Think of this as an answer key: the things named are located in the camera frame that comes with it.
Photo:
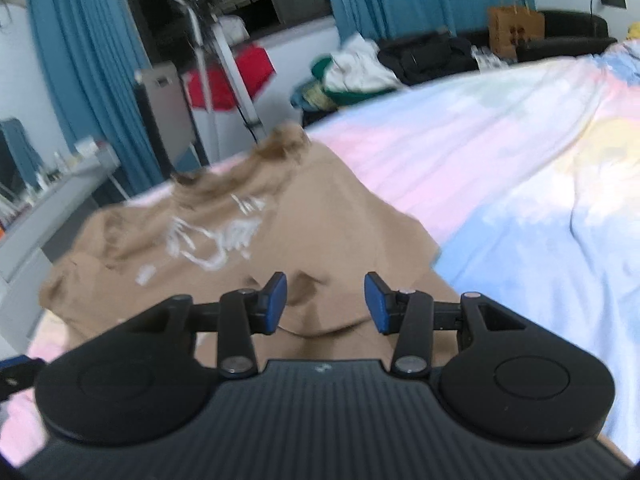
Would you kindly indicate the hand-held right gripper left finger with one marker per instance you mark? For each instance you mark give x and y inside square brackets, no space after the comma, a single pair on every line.
[276,302]

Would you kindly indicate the brown paper bag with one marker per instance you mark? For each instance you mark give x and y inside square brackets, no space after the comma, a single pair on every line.
[515,27]

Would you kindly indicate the white tissue box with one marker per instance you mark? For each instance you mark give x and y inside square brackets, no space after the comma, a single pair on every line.
[87,146]

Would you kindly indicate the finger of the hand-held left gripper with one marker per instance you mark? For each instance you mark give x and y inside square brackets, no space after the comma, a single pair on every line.
[15,377]

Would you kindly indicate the red garment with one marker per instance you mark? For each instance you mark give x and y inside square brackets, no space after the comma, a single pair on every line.
[255,67]

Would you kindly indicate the hanging grey white garment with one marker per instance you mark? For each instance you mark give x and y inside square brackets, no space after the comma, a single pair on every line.
[234,26]

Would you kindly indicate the white dressing table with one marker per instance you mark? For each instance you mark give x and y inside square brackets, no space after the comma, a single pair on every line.
[50,210]

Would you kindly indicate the wavy white-framed mirror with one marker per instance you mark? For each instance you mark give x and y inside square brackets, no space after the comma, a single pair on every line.
[15,155]

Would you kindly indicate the white stand pole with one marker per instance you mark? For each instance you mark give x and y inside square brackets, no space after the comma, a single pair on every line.
[235,70]

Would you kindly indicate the black sofa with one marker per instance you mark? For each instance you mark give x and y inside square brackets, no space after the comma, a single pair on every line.
[565,27]

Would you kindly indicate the pile of clothes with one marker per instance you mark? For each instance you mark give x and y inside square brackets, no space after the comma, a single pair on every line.
[355,72]

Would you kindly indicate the tan shirt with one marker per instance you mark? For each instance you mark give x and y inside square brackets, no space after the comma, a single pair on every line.
[310,210]

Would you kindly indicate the bed with pastel cover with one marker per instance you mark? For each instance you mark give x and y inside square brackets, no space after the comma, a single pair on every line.
[500,160]

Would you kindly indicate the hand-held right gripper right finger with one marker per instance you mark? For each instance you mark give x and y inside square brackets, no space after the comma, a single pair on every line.
[377,305]

